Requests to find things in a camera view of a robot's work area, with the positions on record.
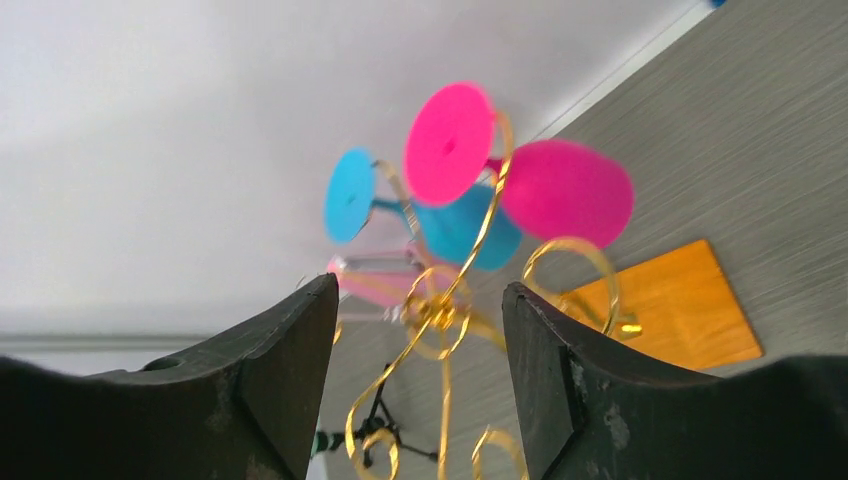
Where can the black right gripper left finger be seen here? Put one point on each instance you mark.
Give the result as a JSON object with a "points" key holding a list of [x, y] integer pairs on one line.
{"points": [[243, 404]]}

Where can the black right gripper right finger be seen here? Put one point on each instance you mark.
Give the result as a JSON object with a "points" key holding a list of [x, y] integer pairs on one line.
{"points": [[590, 407]]}

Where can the pink wine glass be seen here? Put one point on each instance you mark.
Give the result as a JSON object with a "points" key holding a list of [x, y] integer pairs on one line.
{"points": [[553, 187]]}

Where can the blue wine glass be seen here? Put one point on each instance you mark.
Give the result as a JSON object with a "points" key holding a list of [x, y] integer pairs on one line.
{"points": [[449, 231]]}

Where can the mint green microphone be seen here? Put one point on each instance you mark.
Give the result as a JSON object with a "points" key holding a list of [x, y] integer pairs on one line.
{"points": [[326, 441]]}

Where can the black mini tripod stand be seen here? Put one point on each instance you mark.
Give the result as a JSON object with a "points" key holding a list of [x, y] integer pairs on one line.
{"points": [[380, 426]]}

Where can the pink metronome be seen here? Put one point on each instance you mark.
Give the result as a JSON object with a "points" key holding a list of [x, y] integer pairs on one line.
{"points": [[378, 281]]}

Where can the gold wire wine glass rack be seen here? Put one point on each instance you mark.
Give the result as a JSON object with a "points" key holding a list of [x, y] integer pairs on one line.
{"points": [[678, 307]]}

